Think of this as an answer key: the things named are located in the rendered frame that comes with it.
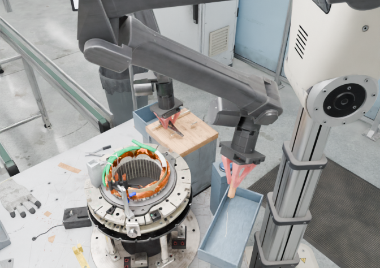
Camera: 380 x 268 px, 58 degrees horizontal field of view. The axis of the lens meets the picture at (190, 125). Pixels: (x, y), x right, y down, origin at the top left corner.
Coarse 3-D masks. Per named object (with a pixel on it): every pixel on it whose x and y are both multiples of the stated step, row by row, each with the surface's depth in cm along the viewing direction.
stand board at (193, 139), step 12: (180, 120) 131; (192, 120) 131; (156, 132) 125; (168, 132) 125; (192, 132) 125; (204, 132) 125; (216, 132) 125; (168, 144) 120; (180, 144) 120; (192, 144) 120; (204, 144) 123
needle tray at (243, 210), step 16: (240, 192) 106; (224, 208) 104; (240, 208) 104; (256, 208) 104; (224, 224) 99; (240, 224) 99; (208, 240) 95; (224, 240) 95; (240, 240) 95; (208, 256) 89; (224, 256) 92; (240, 256) 87
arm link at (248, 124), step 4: (240, 116) 77; (240, 120) 78; (244, 120) 78; (248, 120) 77; (252, 120) 77; (240, 124) 78; (244, 124) 78; (248, 124) 77; (252, 124) 77; (256, 124) 78; (240, 128) 80; (244, 128) 78; (248, 128) 78; (252, 128) 78; (256, 128) 78
